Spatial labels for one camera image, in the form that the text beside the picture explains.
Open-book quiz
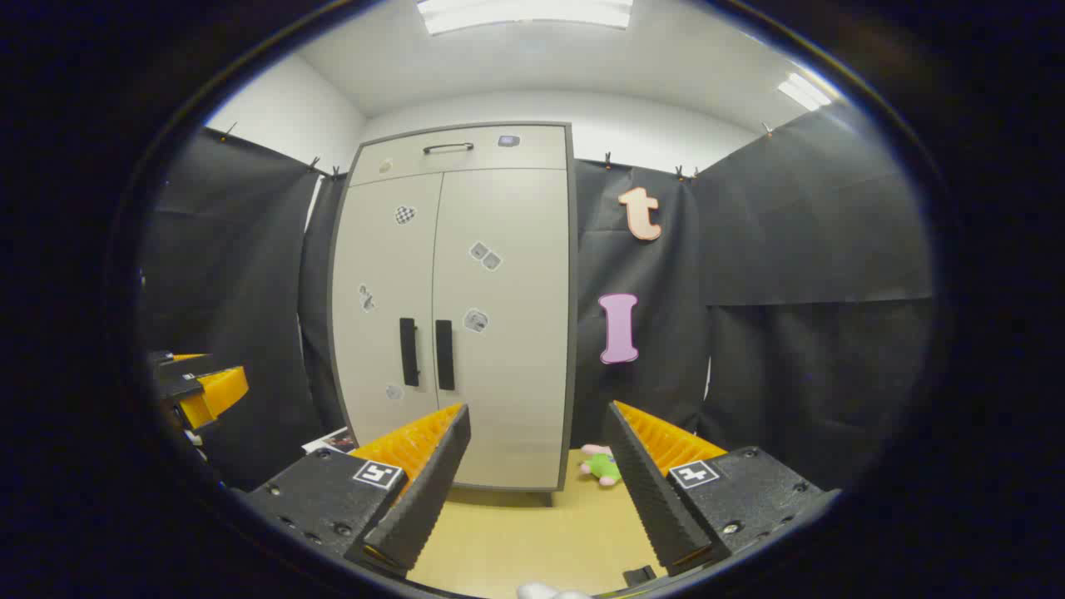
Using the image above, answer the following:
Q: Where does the green and pink plush toy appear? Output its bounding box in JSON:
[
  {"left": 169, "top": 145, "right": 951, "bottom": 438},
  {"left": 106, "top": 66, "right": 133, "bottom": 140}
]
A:
[{"left": 580, "top": 443, "right": 623, "bottom": 488}]

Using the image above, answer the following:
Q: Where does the small ceiling light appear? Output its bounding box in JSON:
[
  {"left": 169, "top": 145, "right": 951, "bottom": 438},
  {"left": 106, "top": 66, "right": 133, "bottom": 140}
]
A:
[{"left": 778, "top": 72, "right": 833, "bottom": 111}]

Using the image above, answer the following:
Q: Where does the beige cabinet drawer front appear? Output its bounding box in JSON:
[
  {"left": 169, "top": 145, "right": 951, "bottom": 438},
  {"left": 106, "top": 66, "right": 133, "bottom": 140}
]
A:
[{"left": 349, "top": 125, "right": 568, "bottom": 187}]

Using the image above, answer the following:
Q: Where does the beige shoe cabinet door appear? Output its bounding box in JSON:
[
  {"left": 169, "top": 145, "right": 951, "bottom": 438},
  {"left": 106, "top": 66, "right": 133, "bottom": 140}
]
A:
[
  {"left": 431, "top": 169, "right": 570, "bottom": 490},
  {"left": 330, "top": 173, "right": 443, "bottom": 450}
]

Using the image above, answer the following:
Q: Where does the black backdrop cloth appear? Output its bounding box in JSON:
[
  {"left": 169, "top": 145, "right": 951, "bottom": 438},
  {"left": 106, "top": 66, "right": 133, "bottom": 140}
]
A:
[{"left": 137, "top": 104, "right": 937, "bottom": 492}]

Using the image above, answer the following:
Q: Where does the small white printed box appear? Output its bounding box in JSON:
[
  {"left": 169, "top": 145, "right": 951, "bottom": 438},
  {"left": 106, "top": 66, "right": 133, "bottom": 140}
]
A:
[{"left": 301, "top": 427, "right": 359, "bottom": 456}]

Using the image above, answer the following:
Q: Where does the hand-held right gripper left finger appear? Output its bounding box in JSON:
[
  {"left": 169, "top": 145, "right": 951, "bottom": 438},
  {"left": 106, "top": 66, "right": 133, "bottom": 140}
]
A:
[{"left": 241, "top": 403, "right": 473, "bottom": 579}]

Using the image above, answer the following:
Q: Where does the black door handle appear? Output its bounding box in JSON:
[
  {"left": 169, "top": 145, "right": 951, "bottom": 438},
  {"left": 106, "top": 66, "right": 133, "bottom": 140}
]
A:
[
  {"left": 434, "top": 319, "right": 457, "bottom": 392},
  {"left": 399, "top": 317, "right": 420, "bottom": 388}
]

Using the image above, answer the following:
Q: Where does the beige double-door shoe cabinet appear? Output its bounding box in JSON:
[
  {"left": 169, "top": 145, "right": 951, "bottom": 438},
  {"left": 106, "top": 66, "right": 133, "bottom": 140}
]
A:
[{"left": 327, "top": 121, "right": 578, "bottom": 507}]

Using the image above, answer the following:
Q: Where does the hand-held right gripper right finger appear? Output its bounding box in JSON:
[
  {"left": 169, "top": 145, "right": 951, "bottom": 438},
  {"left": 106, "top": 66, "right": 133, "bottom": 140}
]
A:
[{"left": 603, "top": 400, "right": 841, "bottom": 577}]

